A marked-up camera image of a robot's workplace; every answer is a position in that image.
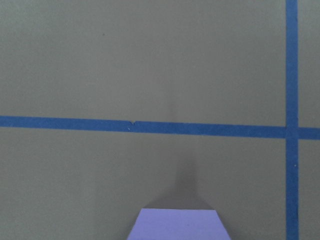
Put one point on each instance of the purple foam cube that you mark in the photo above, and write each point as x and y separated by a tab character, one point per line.
178	224

